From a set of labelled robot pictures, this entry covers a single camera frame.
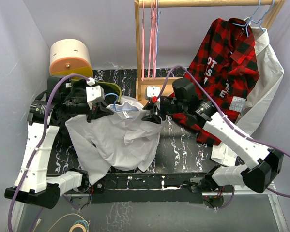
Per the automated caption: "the black garment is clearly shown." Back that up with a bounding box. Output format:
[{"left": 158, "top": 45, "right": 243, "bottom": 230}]
[{"left": 52, "top": 80, "right": 116, "bottom": 145}]

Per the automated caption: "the red black plaid shirt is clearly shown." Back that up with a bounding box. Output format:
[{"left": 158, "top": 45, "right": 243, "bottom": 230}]
[{"left": 171, "top": 18, "right": 260, "bottom": 146}]

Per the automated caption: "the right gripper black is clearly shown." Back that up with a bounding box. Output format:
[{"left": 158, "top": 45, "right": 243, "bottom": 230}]
[{"left": 141, "top": 98, "right": 187, "bottom": 124}]

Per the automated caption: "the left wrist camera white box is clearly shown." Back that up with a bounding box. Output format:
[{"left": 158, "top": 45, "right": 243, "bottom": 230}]
[{"left": 86, "top": 77, "right": 105, "bottom": 110}]

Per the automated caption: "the wooden clothes rack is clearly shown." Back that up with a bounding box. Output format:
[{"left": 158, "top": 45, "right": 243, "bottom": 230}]
[{"left": 134, "top": 0, "right": 285, "bottom": 102}]

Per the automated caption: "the blue wire hanger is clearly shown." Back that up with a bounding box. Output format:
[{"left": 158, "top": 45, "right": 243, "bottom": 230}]
[{"left": 104, "top": 93, "right": 138, "bottom": 112}]

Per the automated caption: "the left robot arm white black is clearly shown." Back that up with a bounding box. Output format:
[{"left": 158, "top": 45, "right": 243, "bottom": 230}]
[{"left": 4, "top": 74, "right": 122, "bottom": 209}]

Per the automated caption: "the olive green basket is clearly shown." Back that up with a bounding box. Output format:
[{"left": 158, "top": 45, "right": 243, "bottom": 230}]
[{"left": 97, "top": 81, "right": 122, "bottom": 102}]

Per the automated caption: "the beige coiled cable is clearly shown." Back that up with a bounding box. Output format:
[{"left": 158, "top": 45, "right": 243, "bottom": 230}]
[{"left": 33, "top": 213, "right": 91, "bottom": 232}]

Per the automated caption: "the blue hanger holding shirts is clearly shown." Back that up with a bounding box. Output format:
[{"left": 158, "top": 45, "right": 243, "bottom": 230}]
[{"left": 231, "top": 0, "right": 276, "bottom": 37}]

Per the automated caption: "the cream orange yellow cylinder container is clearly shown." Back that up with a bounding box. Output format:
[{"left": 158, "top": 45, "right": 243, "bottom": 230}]
[{"left": 49, "top": 39, "right": 93, "bottom": 77}]

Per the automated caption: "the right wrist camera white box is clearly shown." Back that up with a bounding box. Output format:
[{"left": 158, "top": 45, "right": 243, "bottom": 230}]
[{"left": 145, "top": 86, "right": 161, "bottom": 102}]

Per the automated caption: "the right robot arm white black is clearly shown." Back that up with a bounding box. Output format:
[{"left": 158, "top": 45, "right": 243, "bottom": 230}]
[{"left": 142, "top": 78, "right": 284, "bottom": 193}]

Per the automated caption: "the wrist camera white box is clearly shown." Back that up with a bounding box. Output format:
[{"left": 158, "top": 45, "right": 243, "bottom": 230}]
[
  {"left": 86, "top": 77, "right": 105, "bottom": 110},
  {"left": 145, "top": 86, "right": 161, "bottom": 102}
]

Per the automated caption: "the aluminium frame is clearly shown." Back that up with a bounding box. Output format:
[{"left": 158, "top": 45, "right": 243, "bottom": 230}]
[{"left": 5, "top": 183, "right": 290, "bottom": 232}]

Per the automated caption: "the pink wire hanger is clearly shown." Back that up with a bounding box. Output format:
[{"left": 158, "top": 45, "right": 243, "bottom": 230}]
[{"left": 141, "top": 0, "right": 161, "bottom": 81}]

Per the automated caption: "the cream white hanging shirt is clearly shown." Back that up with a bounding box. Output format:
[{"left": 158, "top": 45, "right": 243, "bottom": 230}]
[{"left": 210, "top": 25, "right": 285, "bottom": 167}]

